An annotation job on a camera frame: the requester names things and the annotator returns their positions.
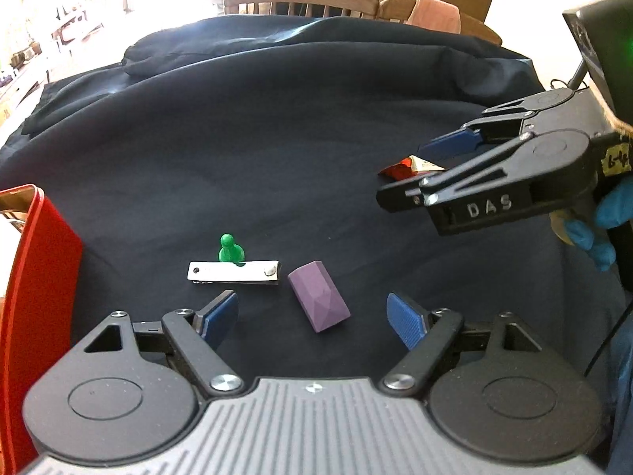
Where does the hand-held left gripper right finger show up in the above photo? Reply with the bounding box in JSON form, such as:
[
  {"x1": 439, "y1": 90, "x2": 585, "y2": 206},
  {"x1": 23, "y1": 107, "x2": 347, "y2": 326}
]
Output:
[{"x1": 381, "y1": 293, "x2": 545, "y2": 399}]

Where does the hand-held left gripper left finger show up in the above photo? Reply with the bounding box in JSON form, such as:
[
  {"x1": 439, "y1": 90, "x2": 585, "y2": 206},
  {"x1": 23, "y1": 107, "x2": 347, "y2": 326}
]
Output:
[{"x1": 81, "y1": 291, "x2": 244, "y2": 399}]

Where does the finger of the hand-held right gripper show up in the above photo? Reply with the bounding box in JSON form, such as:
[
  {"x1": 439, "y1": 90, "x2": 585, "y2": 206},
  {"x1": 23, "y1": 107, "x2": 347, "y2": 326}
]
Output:
[
  {"x1": 377, "y1": 133, "x2": 536, "y2": 214},
  {"x1": 418, "y1": 96, "x2": 540, "y2": 157}
]

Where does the red foil wrapper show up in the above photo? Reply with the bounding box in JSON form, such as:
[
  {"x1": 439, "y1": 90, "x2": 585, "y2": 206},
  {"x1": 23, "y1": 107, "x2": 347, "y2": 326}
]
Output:
[{"x1": 378, "y1": 155, "x2": 446, "y2": 182}]

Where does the purple faceted block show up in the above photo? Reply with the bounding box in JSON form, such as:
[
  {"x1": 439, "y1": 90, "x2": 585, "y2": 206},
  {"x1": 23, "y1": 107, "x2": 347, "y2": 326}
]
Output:
[{"x1": 288, "y1": 260, "x2": 352, "y2": 334}]

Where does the red tin box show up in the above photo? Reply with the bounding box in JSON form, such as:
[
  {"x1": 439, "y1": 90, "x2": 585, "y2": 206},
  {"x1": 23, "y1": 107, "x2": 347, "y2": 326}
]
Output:
[{"x1": 0, "y1": 184, "x2": 84, "y2": 475}]

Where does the person's right hand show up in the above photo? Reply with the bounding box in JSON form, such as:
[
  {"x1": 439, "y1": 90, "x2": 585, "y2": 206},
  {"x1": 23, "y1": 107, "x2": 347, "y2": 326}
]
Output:
[{"x1": 564, "y1": 185, "x2": 633, "y2": 273}]

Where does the white metal clip bar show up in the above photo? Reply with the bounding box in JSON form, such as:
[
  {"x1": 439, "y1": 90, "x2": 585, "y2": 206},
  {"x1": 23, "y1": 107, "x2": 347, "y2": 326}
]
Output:
[{"x1": 187, "y1": 258, "x2": 282, "y2": 288}]

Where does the green pawn piece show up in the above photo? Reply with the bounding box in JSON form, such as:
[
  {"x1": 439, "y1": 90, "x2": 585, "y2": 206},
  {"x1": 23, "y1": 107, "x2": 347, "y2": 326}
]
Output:
[{"x1": 218, "y1": 234, "x2": 246, "y2": 266}]

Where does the dark blue cloth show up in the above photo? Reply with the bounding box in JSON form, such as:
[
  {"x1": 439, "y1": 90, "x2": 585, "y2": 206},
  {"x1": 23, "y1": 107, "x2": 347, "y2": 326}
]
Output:
[{"x1": 0, "y1": 14, "x2": 619, "y2": 407}]

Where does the pink cloth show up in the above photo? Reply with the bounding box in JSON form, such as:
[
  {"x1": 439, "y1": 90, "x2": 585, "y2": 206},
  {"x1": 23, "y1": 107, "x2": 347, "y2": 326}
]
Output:
[{"x1": 406, "y1": 0, "x2": 462, "y2": 34}]

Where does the black cable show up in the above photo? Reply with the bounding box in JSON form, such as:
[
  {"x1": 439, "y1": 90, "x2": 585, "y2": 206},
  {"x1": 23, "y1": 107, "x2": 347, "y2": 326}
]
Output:
[{"x1": 582, "y1": 301, "x2": 633, "y2": 380}]

